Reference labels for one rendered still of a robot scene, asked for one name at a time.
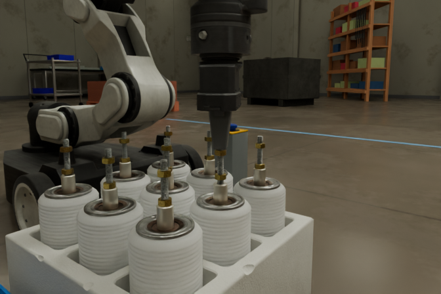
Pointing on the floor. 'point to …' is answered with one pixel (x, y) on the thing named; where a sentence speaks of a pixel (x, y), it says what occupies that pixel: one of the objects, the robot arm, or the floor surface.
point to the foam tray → (83, 281)
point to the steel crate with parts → (281, 81)
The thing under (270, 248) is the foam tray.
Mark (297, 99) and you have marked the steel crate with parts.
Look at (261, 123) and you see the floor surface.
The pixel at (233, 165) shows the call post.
